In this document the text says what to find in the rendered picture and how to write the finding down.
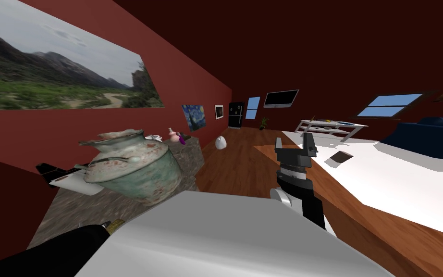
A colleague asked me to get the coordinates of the dark blue sofa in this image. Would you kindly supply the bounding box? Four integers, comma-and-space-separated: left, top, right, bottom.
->
378, 117, 443, 163

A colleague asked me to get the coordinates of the black wall television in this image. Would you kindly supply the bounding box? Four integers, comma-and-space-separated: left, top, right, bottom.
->
263, 89, 300, 109

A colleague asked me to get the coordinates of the white rug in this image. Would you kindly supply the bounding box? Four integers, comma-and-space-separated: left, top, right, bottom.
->
282, 130, 443, 242

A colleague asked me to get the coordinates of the green ceramic lidded pot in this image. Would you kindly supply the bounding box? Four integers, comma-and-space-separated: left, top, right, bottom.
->
74, 128, 184, 205

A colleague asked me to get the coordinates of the black refrigerator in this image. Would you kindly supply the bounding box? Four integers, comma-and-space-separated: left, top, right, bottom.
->
227, 101, 246, 130

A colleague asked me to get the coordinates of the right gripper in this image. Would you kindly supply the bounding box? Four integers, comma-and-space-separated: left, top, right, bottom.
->
275, 132, 319, 169

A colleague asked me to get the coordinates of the yellow-brown small object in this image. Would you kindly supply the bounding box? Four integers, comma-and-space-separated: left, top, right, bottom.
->
106, 219, 126, 234

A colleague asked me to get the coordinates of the narrow blue window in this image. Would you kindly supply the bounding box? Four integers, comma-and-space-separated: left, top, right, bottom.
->
245, 96, 261, 120

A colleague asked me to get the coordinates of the mountain landscape wall picture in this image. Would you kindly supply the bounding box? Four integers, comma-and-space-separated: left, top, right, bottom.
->
0, 0, 165, 111

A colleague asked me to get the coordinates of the wide blue window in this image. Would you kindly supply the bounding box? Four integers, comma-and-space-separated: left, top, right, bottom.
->
355, 92, 427, 118

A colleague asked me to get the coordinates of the white coffee table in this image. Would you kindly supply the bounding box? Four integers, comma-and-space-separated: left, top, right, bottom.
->
294, 117, 369, 143

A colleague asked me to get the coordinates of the brown flat square object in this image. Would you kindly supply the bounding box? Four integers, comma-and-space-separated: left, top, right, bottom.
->
323, 150, 355, 169

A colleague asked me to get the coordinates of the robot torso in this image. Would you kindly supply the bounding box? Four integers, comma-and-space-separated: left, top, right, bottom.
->
74, 190, 396, 277

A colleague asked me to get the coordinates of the blue starry night painting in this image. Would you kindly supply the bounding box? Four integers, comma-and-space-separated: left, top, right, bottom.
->
181, 103, 207, 133

